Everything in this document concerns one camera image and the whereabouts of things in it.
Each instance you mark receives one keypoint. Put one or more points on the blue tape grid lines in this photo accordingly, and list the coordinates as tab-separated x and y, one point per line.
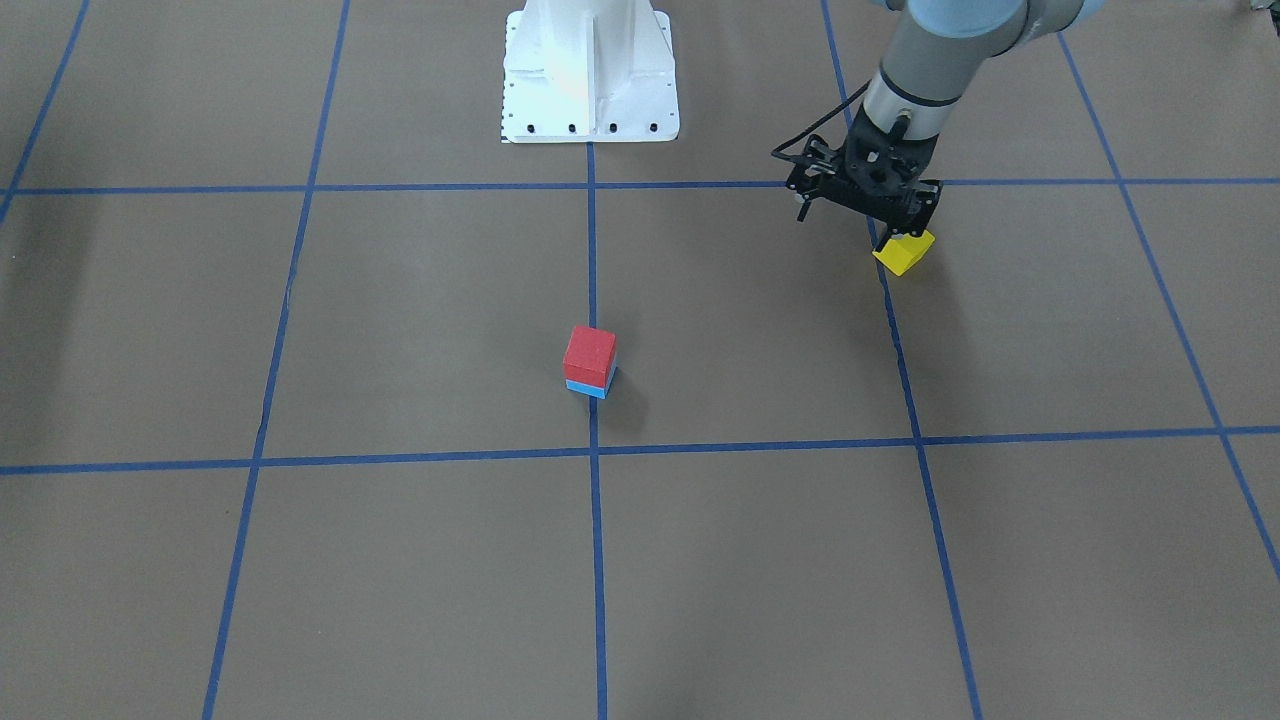
286	436

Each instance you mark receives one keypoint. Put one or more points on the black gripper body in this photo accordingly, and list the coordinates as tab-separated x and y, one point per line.
812	154

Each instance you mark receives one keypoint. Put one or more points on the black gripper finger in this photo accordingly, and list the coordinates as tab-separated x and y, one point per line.
911	211

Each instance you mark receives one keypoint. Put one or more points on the red wooden cube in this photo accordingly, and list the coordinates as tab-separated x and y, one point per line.
590	355

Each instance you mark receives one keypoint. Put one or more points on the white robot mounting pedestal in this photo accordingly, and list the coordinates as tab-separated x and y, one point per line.
589	72

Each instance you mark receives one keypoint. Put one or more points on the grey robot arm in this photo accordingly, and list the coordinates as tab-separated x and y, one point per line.
934	54

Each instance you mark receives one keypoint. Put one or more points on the blue wooden cube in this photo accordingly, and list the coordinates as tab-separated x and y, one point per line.
593	391

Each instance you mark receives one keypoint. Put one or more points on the yellow wooden cube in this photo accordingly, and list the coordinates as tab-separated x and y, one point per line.
898	253

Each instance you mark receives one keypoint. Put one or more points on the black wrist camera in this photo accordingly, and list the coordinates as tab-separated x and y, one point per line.
819	173

